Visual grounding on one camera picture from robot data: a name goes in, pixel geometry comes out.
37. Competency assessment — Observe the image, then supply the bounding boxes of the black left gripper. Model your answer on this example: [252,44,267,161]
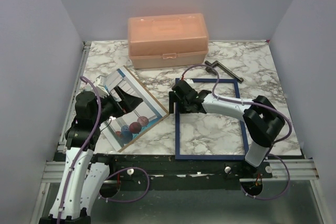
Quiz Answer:
[93,86,143,124]

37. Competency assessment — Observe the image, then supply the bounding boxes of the photo print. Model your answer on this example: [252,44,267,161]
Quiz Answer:
[100,67,168,152]

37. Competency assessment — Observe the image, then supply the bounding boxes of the blue wooden picture frame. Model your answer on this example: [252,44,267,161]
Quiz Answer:
[173,78,249,161]

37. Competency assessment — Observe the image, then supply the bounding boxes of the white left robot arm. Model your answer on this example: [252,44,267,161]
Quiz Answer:
[39,86,143,223]

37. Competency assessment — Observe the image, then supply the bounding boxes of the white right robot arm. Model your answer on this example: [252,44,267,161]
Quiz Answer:
[169,80,285,178]

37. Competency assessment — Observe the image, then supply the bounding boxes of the orange translucent plastic storage box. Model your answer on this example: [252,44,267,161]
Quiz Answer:
[128,13,209,69]

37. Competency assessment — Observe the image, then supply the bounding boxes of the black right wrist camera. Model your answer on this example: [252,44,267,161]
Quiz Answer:
[172,80,193,97]

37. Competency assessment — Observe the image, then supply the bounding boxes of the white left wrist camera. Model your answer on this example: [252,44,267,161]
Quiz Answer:
[95,75,109,98]

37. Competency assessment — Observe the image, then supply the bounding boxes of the black metal crank handle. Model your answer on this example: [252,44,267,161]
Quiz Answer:
[204,60,244,83]

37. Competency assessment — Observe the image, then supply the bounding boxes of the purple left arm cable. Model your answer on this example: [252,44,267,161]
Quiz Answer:
[56,76,150,224]

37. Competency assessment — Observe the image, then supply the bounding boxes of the aluminium extrusion table frame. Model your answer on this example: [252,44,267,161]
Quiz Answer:
[30,41,91,223]

